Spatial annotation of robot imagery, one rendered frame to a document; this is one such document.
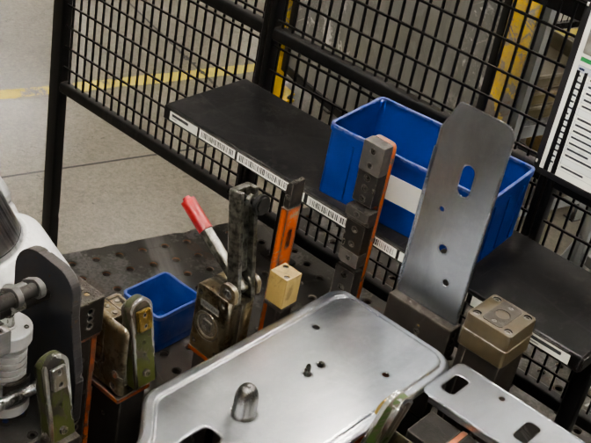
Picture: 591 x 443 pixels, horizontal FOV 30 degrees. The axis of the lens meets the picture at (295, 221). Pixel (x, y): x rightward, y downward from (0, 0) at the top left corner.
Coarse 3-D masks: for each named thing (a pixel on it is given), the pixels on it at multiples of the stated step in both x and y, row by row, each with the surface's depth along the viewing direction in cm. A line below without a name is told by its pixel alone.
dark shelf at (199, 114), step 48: (192, 96) 208; (240, 96) 212; (240, 144) 196; (288, 144) 199; (384, 240) 178; (528, 240) 185; (480, 288) 170; (528, 288) 172; (576, 288) 175; (576, 336) 164
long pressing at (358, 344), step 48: (288, 336) 157; (336, 336) 159; (384, 336) 161; (192, 384) 145; (240, 384) 147; (288, 384) 149; (336, 384) 150; (384, 384) 152; (144, 432) 136; (192, 432) 138; (240, 432) 139; (288, 432) 141; (336, 432) 142
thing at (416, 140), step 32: (352, 128) 187; (384, 128) 193; (416, 128) 190; (352, 160) 180; (416, 160) 192; (512, 160) 180; (352, 192) 183; (416, 192) 175; (512, 192) 174; (384, 224) 181; (512, 224) 182; (480, 256) 175
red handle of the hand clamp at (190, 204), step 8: (184, 200) 156; (192, 200) 155; (184, 208) 156; (192, 208) 155; (200, 208) 156; (192, 216) 155; (200, 216) 155; (200, 224) 155; (208, 224) 155; (200, 232) 155; (208, 232) 155; (208, 240) 155; (216, 240) 155; (216, 248) 155; (224, 248) 155; (216, 256) 155; (224, 256) 155; (224, 264) 154; (224, 272) 155
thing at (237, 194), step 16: (240, 192) 146; (256, 192) 148; (240, 208) 147; (256, 208) 146; (240, 224) 148; (256, 224) 151; (240, 240) 149; (256, 240) 152; (240, 256) 150; (240, 272) 152; (240, 288) 153
